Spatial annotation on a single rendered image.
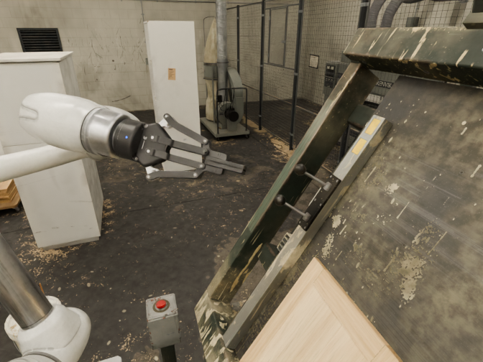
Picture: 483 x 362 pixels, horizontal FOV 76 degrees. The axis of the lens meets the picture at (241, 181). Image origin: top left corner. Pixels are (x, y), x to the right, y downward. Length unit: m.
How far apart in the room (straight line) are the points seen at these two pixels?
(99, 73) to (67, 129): 8.23
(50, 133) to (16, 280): 0.65
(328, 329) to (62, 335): 0.84
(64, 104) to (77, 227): 2.84
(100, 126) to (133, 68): 8.25
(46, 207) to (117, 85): 5.92
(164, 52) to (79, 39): 4.61
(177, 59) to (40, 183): 2.30
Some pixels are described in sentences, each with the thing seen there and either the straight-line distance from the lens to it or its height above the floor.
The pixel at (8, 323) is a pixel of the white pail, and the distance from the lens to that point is 2.48.
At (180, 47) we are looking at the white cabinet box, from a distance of 4.46.
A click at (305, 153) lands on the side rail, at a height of 1.52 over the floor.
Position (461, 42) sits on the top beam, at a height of 1.91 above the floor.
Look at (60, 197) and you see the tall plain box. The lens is 3.30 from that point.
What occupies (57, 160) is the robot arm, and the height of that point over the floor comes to 1.66.
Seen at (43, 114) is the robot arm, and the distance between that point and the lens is 0.67.
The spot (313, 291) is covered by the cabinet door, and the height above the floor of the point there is 1.24.
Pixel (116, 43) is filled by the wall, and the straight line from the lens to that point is 8.80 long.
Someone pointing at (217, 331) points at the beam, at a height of 0.90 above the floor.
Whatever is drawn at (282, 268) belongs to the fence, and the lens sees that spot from 1.09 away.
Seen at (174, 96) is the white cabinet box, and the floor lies 1.12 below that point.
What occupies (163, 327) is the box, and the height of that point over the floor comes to 0.88.
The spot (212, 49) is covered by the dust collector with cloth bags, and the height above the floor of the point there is 1.62.
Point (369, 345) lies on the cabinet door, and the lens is 0.87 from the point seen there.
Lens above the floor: 1.94
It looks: 26 degrees down
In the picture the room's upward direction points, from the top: straight up
